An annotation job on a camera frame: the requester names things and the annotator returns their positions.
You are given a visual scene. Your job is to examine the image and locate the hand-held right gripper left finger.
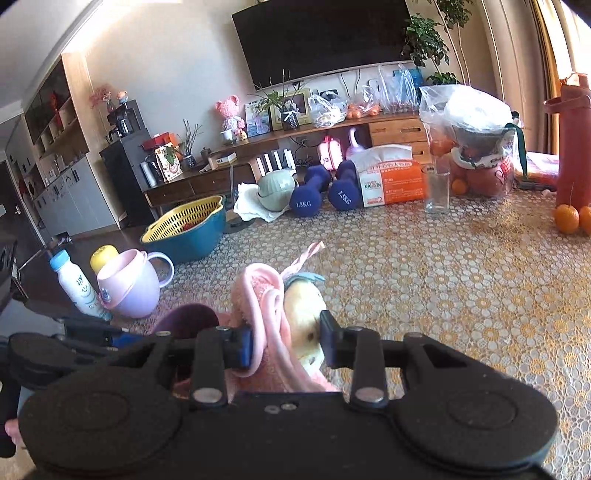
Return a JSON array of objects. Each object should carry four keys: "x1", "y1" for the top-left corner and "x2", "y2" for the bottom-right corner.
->
[{"x1": 134, "y1": 325, "x2": 254, "y2": 409}]

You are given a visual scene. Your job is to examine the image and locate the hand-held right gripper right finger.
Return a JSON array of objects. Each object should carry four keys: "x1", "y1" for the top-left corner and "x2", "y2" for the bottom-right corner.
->
[{"x1": 318, "y1": 310, "x2": 446, "y2": 409}]

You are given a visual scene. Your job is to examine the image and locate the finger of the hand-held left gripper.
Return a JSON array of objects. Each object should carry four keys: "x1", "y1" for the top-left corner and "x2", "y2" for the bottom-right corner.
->
[
  {"x1": 58, "y1": 316, "x2": 125, "y2": 337},
  {"x1": 78, "y1": 330, "x2": 148, "y2": 352}
]

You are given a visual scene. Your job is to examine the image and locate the yellow plush toy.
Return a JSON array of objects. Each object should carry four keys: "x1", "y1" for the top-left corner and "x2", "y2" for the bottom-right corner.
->
[{"x1": 281, "y1": 272, "x2": 328, "y2": 370}]

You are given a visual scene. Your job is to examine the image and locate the pink towel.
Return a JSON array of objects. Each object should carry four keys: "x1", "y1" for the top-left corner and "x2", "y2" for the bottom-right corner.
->
[{"x1": 217, "y1": 241, "x2": 342, "y2": 393}]

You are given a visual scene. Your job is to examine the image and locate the purple ribbed cup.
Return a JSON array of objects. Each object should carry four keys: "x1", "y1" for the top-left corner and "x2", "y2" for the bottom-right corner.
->
[{"x1": 150, "y1": 304, "x2": 220, "y2": 340}]

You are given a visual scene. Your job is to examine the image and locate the person's left hand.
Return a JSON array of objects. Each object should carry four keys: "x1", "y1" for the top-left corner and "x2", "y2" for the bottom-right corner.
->
[{"x1": 4, "y1": 418, "x2": 29, "y2": 450}]

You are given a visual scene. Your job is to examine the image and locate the white bottle blue cap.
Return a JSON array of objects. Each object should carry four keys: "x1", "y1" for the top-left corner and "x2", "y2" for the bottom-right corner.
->
[{"x1": 49, "y1": 251, "x2": 112, "y2": 321}]

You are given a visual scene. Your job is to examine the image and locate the yellow bottle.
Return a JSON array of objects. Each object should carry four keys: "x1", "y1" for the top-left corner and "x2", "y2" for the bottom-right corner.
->
[{"x1": 90, "y1": 244, "x2": 120, "y2": 274}]

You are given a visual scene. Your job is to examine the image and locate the blue basin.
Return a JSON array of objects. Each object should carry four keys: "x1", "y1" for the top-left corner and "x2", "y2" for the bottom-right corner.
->
[{"x1": 145, "y1": 203, "x2": 227, "y2": 266}]

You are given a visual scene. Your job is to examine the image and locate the gold floral tablecloth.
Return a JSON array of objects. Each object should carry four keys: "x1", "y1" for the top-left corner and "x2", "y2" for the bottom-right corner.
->
[{"x1": 115, "y1": 185, "x2": 591, "y2": 480}]

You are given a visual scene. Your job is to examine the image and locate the yellow colander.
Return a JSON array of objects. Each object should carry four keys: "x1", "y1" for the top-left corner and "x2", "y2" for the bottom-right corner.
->
[{"x1": 141, "y1": 195, "x2": 225, "y2": 244}]

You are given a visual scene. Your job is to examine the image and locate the white cloth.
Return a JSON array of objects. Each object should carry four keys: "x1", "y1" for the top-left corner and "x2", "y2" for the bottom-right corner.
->
[{"x1": 233, "y1": 182, "x2": 296, "y2": 223}]

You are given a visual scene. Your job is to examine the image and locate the blue dumbbell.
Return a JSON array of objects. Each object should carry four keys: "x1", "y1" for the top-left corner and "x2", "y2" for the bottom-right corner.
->
[
  {"x1": 329, "y1": 161, "x2": 365, "y2": 212},
  {"x1": 289, "y1": 165, "x2": 332, "y2": 217}
]

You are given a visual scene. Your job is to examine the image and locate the black cabinet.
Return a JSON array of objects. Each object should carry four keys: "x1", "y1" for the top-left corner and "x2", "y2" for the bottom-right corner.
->
[{"x1": 99, "y1": 136, "x2": 158, "y2": 227}]

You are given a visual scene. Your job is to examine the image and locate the orange white tissue box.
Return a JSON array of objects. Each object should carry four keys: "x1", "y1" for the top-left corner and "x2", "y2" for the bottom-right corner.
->
[{"x1": 348, "y1": 144, "x2": 426, "y2": 208}]

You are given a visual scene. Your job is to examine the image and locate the printed snack bag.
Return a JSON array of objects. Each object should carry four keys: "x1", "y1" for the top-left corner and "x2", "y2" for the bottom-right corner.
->
[{"x1": 154, "y1": 144, "x2": 184, "y2": 183}]

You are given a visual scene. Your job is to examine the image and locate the clear glass cup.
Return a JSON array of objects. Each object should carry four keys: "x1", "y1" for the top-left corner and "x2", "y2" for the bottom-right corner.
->
[{"x1": 422, "y1": 166, "x2": 451, "y2": 214}]

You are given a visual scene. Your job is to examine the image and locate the white antenna router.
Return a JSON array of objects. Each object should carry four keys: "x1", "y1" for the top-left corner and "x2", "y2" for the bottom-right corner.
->
[{"x1": 255, "y1": 150, "x2": 296, "y2": 177}]

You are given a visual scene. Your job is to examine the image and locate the pink white pouch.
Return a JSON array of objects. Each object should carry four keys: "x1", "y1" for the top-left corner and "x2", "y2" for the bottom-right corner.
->
[{"x1": 318, "y1": 136, "x2": 345, "y2": 171}]

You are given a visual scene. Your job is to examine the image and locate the vase with twigs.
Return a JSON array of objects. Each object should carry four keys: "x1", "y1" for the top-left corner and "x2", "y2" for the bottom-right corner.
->
[{"x1": 178, "y1": 119, "x2": 204, "y2": 171}]

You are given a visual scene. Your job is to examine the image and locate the purple kettlebell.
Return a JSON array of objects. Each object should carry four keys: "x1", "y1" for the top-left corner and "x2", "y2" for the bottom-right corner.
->
[{"x1": 345, "y1": 127, "x2": 368, "y2": 160}]

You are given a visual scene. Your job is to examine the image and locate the orange red box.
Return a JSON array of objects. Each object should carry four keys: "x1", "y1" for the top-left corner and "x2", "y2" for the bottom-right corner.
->
[{"x1": 142, "y1": 132, "x2": 181, "y2": 151}]

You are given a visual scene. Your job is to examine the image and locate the black coffee machine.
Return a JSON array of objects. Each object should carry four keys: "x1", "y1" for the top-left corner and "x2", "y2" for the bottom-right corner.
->
[{"x1": 107, "y1": 99, "x2": 141, "y2": 141}]

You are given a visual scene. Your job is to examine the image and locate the wooden television cabinet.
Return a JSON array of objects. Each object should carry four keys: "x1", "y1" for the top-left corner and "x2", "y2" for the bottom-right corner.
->
[{"x1": 143, "y1": 113, "x2": 435, "y2": 217}]

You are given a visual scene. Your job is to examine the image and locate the plant in black vase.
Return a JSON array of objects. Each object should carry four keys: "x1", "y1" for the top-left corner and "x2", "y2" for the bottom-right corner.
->
[{"x1": 249, "y1": 69, "x2": 315, "y2": 131}]

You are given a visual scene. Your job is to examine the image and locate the red fruit bag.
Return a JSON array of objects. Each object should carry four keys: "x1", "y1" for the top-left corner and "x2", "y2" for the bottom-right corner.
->
[{"x1": 450, "y1": 154, "x2": 515, "y2": 199}]

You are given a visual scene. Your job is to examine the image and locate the pastel picture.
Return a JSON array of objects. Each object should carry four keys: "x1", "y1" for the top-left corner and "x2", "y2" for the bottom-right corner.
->
[{"x1": 244, "y1": 99, "x2": 273, "y2": 138}]

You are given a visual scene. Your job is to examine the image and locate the white plastic bag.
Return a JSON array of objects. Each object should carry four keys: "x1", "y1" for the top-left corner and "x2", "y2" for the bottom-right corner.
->
[{"x1": 307, "y1": 91, "x2": 348, "y2": 128}]

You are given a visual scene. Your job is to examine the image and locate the pink flowers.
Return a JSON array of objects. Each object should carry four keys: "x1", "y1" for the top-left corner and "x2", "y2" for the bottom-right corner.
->
[{"x1": 90, "y1": 84, "x2": 114, "y2": 112}]

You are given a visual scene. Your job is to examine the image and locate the bag of oranges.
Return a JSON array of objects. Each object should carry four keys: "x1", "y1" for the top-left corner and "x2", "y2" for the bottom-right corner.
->
[{"x1": 346, "y1": 102, "x2": 382, "y2": 121}]

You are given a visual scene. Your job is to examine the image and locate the pink bear figure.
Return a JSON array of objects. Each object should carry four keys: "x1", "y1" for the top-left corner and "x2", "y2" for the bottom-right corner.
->
[{"x1": 215, "y1": 95, "x2": 245, "y2": 134}]

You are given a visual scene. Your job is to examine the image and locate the grey bowl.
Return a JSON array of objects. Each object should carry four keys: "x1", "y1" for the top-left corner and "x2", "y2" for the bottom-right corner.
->
[{"x1": 445, "y1": 124, "x2": 513, "y2": 162}]

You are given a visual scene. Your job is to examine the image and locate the clear bag with blue packs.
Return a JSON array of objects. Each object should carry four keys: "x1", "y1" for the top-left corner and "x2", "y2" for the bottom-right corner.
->
[{"x1": 376, "y1": 64, "x2": 421, "y2": 114}]

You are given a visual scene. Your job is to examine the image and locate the red folded mat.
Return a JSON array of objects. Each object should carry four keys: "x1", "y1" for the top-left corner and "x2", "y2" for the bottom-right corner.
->
[{"x1": 515, "y1": 152, "x2": 561, "y2": 190}]

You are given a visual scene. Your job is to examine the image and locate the clear plastic bag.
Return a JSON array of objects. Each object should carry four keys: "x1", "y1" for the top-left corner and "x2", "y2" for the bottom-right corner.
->
[{"x1": 419, "y1": 84, "x2": 525, "y2": 139}]

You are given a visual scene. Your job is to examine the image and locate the black television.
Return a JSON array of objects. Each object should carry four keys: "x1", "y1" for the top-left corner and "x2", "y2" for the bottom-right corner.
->
[{"x1": 231, "y1": 0, "x2": 413, "y2": 90}]

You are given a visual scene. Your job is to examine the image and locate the red thermos bottle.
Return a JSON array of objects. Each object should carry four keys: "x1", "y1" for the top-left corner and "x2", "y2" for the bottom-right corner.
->
[{"x1": 544, "y1": 74, "x2": 591, "y2": 210}]

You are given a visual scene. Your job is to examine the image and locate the green indoor tree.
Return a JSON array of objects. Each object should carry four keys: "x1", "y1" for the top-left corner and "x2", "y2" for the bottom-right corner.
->
[{"x1": 402, "y1": 0, "x2": 476, "y2": 86}]

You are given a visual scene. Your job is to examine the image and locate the white standing air conditioner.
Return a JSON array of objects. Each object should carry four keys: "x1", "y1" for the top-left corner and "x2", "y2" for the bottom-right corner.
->
[{"x1": 475, "y1": 0, "x2": 550, "y2": 153}]

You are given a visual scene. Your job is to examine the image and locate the beige curtain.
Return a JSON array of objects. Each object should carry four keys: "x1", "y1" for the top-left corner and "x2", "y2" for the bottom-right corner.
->
[{"x1": 529, "y1": 0, "x2": 591, "y2": 112}]

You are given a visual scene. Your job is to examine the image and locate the pink lilac handled cup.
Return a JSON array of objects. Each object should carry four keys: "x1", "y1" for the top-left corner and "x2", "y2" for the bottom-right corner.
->
[{"x1": 96, "y1": 249, "x2": 175, "y2": 319}]

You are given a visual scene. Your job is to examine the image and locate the wooden wall cabinet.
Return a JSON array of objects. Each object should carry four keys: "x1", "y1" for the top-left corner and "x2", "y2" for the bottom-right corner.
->
[{"x1": 23, "y1": 51, "x2": 121, "y2": 245}]

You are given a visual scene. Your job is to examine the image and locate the wooden photo frame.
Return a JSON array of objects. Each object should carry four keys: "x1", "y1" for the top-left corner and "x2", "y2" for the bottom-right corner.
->
[{"x1": 269, "y1": 88, "x2": 312, "y2": 131}]

